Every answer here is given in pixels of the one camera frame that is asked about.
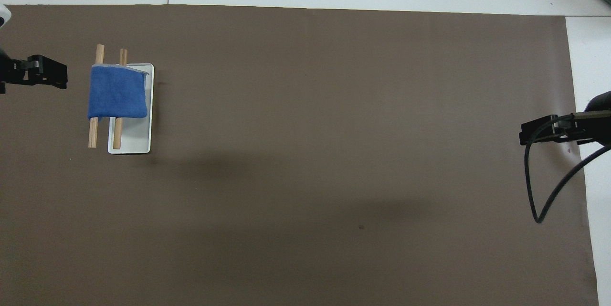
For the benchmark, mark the blue towel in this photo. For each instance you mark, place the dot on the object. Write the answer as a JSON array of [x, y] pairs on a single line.
[[117, 93]]

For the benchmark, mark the white rack base tray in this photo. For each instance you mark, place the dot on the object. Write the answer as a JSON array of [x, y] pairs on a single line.
[[138, 136]]

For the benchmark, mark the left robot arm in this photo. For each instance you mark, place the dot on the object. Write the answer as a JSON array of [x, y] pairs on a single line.
[[3, 15]]

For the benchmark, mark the wooden rod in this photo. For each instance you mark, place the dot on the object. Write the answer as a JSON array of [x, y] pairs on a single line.
[[117, 134], [93, 134]]

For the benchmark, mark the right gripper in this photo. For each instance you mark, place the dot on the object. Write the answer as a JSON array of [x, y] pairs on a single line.
[[599, 127]]

